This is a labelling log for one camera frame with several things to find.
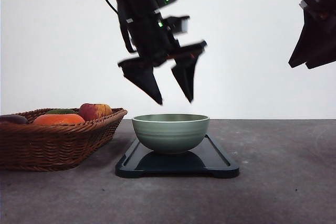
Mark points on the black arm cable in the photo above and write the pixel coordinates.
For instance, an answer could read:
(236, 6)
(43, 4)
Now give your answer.
(122, 26)

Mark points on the dark rectangular tray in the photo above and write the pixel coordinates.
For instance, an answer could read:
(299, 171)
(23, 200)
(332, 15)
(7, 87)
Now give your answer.
(207, 158)

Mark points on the green ceramic bowl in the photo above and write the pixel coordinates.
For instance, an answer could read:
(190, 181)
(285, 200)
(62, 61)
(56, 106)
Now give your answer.
(170, 132)

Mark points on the red yellow apple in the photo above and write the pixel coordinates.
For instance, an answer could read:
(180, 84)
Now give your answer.
(94, 110)

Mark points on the green avocado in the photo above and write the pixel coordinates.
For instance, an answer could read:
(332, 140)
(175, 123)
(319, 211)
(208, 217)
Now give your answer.
(61, 111)

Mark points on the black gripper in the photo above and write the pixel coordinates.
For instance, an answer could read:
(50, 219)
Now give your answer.
(317, 44)
(146, 30)

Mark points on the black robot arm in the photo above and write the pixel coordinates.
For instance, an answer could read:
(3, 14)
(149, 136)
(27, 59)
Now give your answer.
(155, 46)

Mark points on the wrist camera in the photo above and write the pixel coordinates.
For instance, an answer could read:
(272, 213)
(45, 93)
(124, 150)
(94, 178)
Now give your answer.
(177, 24)

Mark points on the brown wicker basket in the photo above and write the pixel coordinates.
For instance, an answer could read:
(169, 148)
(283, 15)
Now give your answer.
(55, 147)

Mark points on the orange tangerine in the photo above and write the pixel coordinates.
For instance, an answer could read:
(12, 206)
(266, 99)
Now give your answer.
(59, 119)

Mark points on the dark purple fruit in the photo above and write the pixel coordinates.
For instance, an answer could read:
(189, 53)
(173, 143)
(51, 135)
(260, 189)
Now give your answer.
(13, 118)

